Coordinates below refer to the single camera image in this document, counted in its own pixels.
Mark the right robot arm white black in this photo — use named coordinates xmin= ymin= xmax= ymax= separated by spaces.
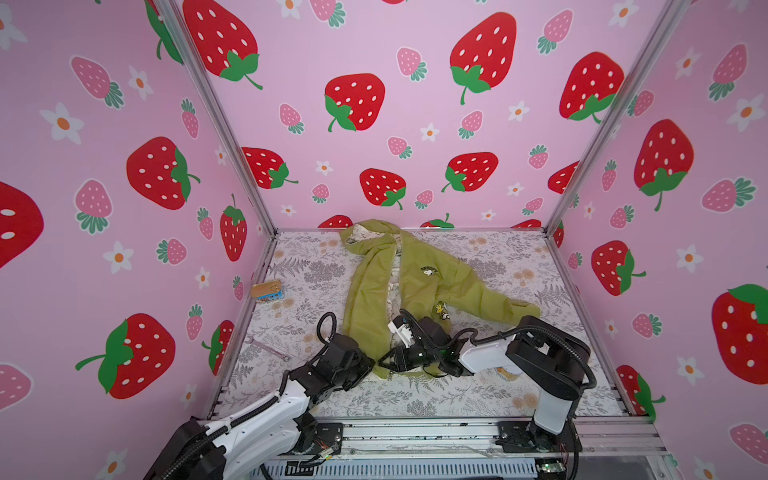
xmin=378 ymin=310 xmax=597 ymax=453

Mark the aluminium front rail frame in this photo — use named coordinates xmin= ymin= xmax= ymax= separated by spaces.
xmin=237 ymin=417 xmax=683 ymax=479

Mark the small orange blue box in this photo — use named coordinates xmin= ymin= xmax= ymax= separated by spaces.
xmin=250 ymin=279 xmax=284 ymax=303

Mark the green zip-up jacket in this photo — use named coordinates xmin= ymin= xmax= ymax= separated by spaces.
xmin=340 ymin=220 xmax=541 ymax=361

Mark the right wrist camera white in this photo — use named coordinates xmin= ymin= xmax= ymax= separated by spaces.
xmin=388 ymin=316 xmax=414 ymax=348

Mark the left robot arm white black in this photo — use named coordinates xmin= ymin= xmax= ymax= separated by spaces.
xmin=145 ymin=312 xmax=374 ymax=479

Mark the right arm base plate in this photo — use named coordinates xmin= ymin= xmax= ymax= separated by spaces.
xmin=495 ymin=420 xmax=582 ymax=454

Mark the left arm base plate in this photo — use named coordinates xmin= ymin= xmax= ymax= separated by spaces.
xmin=289 ymin=422 xmax=344 ymax=456

